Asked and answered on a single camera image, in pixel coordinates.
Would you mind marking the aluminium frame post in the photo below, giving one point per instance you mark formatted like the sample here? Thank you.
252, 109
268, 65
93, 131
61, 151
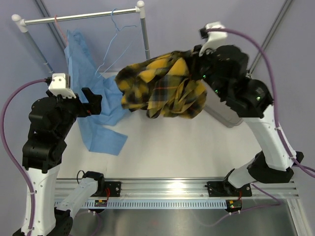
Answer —
44, 12
271, 33

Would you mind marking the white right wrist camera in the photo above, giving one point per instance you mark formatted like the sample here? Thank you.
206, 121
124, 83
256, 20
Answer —
213, 39

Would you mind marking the white and metal clothes rack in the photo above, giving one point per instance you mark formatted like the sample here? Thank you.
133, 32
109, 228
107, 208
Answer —
77, 36

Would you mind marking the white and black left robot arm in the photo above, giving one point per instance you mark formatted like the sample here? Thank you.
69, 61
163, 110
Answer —
51, 120

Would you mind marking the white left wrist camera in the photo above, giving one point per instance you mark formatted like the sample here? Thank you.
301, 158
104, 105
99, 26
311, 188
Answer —
60, 85

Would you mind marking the pink wire hanger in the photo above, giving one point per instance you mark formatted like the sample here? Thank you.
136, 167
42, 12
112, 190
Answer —
60, 30

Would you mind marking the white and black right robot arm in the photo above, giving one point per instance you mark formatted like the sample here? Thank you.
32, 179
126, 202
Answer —
224, 70

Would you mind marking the aluminium frame post left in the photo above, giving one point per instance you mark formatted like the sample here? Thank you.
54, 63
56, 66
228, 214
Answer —
44, 12

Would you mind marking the light blue wire hanger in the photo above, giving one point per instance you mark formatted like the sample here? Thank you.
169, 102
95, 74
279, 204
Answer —
114, 51

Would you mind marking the aluminium mounting rail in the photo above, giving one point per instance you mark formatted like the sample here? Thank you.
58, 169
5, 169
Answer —
191, 188

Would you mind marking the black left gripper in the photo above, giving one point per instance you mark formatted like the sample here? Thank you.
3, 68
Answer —
93, 106

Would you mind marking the light blue shirt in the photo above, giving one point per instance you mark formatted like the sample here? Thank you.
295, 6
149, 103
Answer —
95, 132

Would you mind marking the clear plastic bin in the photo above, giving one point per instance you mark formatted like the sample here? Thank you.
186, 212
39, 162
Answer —
222, 113

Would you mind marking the yellow plaid shirt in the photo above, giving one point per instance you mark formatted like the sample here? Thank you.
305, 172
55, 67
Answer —
162, 86

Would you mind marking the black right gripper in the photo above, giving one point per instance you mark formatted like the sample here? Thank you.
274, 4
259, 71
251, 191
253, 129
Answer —
194, 61

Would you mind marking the perforated white cable duct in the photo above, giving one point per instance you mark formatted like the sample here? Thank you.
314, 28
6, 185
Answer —
154, 204

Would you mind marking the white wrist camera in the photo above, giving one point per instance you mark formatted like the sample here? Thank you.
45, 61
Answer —
213, 39
60, 85

